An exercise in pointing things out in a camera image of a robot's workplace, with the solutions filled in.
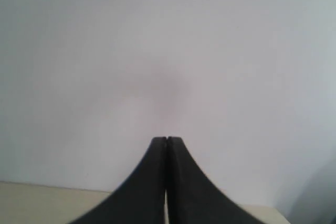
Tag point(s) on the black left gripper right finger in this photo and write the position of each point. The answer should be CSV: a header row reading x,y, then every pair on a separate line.
x,y
192,197

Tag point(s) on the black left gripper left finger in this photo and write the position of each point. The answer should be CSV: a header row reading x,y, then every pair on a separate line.
x,y
141,197

